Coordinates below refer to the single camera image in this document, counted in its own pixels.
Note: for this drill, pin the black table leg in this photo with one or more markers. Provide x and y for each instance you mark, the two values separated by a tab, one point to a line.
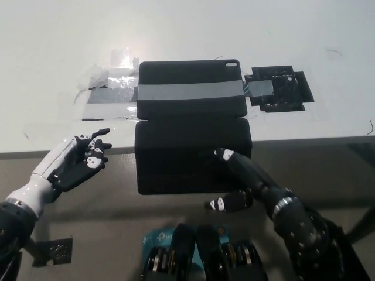
364	222

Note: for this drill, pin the crumpled white tape wad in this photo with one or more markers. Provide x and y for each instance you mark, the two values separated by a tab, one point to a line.
98	77

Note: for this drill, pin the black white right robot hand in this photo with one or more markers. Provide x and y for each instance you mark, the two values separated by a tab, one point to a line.
249	172

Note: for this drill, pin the black folding tablet cover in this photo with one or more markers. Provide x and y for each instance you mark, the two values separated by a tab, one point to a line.
190	123

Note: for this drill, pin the clear tape patch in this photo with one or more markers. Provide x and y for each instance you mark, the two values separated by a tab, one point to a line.
111	96

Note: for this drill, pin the grey tape strip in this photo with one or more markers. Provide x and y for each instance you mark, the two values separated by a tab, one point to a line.
190	91

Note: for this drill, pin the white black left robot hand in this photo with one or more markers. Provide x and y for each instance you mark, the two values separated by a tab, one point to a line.
70	164

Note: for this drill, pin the black floor tape square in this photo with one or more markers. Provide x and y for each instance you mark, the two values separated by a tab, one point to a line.
55	251

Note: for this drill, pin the black tape patch on desk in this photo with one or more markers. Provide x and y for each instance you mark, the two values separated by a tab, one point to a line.
293	93

